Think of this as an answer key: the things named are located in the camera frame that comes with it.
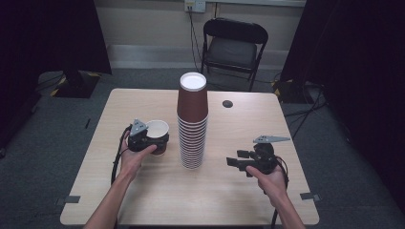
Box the person's right hand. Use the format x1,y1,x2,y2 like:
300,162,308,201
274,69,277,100
245,165,288,207

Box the person's left hand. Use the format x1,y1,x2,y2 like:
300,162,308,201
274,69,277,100
118,131,159,183

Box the black stand base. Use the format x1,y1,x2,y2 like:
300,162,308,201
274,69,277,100
51,70,101,99
272,78,319,105

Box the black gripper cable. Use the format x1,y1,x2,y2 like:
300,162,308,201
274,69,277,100
269,155,290,229
110,124,133,186

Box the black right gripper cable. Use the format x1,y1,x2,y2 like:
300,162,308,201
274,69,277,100
269,155,290,229

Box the black wall socket cable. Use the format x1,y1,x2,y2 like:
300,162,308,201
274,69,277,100
187,5,203,67

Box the dark curtain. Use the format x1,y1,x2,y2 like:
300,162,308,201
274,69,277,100
0,0,113,151
280,0,405,211

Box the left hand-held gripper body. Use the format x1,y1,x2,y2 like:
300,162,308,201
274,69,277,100
127,118,151,153

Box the black folding chair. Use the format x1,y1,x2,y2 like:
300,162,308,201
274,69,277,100
201,17,269,93

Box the black floor cables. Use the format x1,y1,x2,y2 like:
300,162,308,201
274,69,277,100
282,83,330,141

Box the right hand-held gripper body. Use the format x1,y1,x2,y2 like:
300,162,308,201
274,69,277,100
251,135,291,176

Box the white wall socket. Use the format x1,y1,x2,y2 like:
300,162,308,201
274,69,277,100
183,0,207,14

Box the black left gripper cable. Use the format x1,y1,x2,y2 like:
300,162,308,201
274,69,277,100
110,124,133,186

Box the single brown paper cup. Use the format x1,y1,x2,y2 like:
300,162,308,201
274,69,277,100
145,119,170,156

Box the grey tape strip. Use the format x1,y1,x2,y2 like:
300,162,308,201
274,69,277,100
54,195,82,206
299,192,321,202

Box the stack of brown paper cups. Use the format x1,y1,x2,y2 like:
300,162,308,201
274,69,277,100
176,72,210,171

